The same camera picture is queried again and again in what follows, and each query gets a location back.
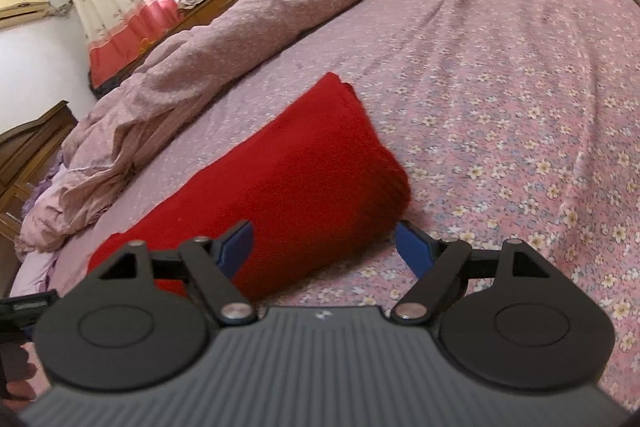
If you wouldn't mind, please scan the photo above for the lavender ruffled pillow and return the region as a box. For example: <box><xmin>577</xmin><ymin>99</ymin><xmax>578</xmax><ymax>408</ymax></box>
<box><xmin>9</xmin><ymin>151</ymin><xmax>68</xmax><ymax>299</ymax></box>

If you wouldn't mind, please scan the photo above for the pink floral bed sheet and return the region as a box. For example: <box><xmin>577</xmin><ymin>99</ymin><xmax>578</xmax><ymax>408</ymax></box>
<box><xmin>10</xmin><ymin>0</ymin><xmax>640</xmax><ymax>408</ymax></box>

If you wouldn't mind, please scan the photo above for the pink rumpled duvet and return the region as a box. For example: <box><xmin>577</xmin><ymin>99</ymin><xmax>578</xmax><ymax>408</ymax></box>
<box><xmin>15</xmin><ymin>0</ymin><xmax>442</xmax><ymax>254</ymax></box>

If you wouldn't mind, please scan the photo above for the wooden cabinet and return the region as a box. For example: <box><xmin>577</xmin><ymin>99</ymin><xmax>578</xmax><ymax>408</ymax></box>
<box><xmin>0</xmin><ymin>101</ymin><xmax>79</xmax><ymax>260</ymax></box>

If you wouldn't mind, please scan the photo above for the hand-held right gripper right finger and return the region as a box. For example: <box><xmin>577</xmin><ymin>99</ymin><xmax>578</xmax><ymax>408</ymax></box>
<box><xmin>391</xmin><ymin>219</ymin><xmax>558</xmax><ymax>327</ymax></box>

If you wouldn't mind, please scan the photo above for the beige air conditioner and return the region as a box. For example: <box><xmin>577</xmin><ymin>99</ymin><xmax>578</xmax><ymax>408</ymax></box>
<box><xmin>0</xmin><ymin>0</ymin><xmax>52</xmax><ymax>28</ymax></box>

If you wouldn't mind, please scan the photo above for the red knit sweater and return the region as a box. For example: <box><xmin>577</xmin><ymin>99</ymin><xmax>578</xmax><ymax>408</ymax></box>
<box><xmin>87</xmin><ymin>72</ymin><xmax>412</xmax><ymax>304</ymax></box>

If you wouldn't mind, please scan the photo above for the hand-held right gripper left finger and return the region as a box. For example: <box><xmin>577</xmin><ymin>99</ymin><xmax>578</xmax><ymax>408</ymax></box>
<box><xmin>87</xmin><ymin>219</ymin><xmax>257</xmax><ymax>327</ymax></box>

